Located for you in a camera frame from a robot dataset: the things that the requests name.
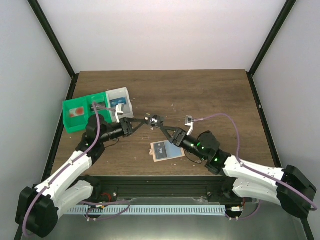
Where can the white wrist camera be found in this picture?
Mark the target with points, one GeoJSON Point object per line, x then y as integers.
{"type": "Point", "coordinates": [189, 122]}
{"type": "Point", "coordinates": [119, 111]}

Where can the black frame post right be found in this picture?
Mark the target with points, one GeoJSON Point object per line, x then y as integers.
{"type": "Point", "coordinates": [280, 20]}

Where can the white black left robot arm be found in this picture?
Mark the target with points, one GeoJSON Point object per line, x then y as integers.
{"type": "Point", "coordinates": [40, 208]}

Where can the white plastic bin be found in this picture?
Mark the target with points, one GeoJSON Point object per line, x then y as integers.
{"type": "Point", "coordinates": [120, 96]}

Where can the green plastic bin left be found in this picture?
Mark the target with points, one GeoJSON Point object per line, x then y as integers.
{"type": "Point", "coordinates": [76, 124]}

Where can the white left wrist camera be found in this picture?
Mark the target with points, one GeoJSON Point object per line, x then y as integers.
{"type": "Point", "coordinates": [119, 111]}

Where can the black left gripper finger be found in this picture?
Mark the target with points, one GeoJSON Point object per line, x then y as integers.
{"type": "Point", "coordinates": [144, 120]}
{"type": "Point", "coordinates": [134, 127]}

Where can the blue credit card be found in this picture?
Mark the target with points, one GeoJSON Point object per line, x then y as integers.
{"type": "Point", "coordinates": [116, 101]}

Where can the black vip card in bin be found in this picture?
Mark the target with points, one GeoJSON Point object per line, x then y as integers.
{"type": "Point", "coordinates": [99, 106]}

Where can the black frame post left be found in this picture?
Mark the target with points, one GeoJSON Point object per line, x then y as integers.
{"type": "Point", "coordinates": [45, 24]}

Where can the white red card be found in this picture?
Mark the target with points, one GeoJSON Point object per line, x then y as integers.
{"type": "Point", "coordinates": [76, 112]}

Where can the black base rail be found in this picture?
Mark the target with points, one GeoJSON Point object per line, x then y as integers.
{"type": "Point", "coordinates": [214, 189]}

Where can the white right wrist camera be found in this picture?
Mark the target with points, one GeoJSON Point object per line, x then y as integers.
{"type": "Point", "coordinates": [189, 122]}

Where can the light blue slotted cable duct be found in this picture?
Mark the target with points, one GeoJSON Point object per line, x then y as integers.
{"type": "Point", "coordinates": [152, 210]}

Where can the green plastic bin middle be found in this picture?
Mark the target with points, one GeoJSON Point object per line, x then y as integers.
{"type": "Point", "coordinates": [96, 98]}

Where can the green plastic bin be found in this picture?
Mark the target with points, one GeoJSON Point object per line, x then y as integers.
{"type": "Point", "coordinates": [96, 98]}
{"type": "Point", "coordinates": [76, 124]}

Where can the black frame post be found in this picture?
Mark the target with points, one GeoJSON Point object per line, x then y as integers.
{"type": "Point", "coordinates": [280, 20]}
{"type": "Point", "coordinates": [45, 24]}

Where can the metal base plate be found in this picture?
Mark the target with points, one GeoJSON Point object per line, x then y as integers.
{"type": "Point", "coordinates": [269, 223]}

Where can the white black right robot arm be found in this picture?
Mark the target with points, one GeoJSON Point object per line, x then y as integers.
{"type": "Point", "coordinates": [287, 187]}

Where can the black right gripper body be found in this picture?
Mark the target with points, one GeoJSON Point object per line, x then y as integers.
{"type": "Point", "coordinates": [181, 140]}

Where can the black vip card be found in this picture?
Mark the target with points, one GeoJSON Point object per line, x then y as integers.
{"type": "Point", "coordinates": [155, 121]}
{"type": "Point", "coordinates": [99, 106]}

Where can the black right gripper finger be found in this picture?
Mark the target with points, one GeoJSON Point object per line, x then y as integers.
{"type": "Point", "coordinates": [169, 132]}
{"type": "Point", "coordinates": [167, 129]}

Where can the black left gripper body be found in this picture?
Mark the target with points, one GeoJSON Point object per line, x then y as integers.
{"type": "Point", "coordinates": [125, 127]}

